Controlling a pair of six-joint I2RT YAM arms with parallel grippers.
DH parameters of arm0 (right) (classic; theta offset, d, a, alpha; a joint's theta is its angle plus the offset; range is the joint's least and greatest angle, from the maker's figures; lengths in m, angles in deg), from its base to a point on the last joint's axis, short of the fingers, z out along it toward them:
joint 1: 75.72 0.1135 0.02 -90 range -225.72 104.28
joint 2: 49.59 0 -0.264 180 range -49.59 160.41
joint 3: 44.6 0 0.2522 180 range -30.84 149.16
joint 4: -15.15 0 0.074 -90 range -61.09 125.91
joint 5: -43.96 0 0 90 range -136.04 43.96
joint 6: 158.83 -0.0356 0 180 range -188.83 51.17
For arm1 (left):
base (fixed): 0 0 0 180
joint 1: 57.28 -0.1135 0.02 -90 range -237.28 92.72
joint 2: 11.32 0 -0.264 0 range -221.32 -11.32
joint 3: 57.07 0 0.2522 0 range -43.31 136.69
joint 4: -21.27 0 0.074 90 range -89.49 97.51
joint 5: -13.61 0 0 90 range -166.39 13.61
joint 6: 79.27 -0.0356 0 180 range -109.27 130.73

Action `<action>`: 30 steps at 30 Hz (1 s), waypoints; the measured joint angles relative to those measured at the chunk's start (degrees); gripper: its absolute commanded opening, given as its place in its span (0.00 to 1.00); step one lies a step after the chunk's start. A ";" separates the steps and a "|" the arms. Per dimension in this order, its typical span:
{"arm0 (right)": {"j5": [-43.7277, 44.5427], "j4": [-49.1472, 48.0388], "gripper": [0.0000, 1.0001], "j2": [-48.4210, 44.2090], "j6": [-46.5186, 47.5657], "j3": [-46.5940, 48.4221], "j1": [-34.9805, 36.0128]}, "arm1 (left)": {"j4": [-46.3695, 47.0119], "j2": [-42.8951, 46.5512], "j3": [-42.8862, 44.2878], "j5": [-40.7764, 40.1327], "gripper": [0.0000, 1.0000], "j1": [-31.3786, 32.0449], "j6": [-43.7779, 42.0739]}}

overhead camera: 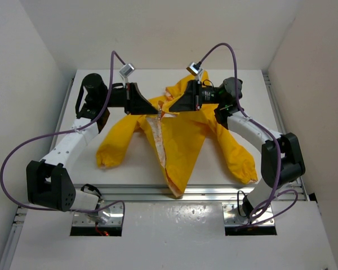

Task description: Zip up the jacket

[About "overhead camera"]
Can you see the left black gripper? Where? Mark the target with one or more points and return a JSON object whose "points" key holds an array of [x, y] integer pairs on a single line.
{"points": [[133, 103]]}

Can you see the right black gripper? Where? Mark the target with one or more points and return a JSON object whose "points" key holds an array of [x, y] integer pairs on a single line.
{"points": [[191, 99]]}

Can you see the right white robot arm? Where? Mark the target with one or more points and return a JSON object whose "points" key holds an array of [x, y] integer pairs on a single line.
{"points": [[281, 158]]}

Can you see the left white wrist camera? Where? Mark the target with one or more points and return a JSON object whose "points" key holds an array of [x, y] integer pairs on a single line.
{"points": [[126, 71]]}

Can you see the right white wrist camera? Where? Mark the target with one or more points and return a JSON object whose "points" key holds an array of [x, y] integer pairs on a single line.
{"points": [[195, 70]]}

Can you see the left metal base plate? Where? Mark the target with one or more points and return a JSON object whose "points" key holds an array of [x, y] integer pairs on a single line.
{"points": [[111, 217]]}

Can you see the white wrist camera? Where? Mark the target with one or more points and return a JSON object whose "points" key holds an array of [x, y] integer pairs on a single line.
{"points": [[126, 71], [195, 70]]}

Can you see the yellow hooded jacket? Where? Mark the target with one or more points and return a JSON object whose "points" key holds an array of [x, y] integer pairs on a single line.
{"points": [[177, 140]]}

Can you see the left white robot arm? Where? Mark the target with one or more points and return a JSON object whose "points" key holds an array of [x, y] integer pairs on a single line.
{"points": [[48, 180]]}

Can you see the aluminium front rail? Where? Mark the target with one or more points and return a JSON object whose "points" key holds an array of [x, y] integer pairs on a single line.
{"points": [[161, 193]]}

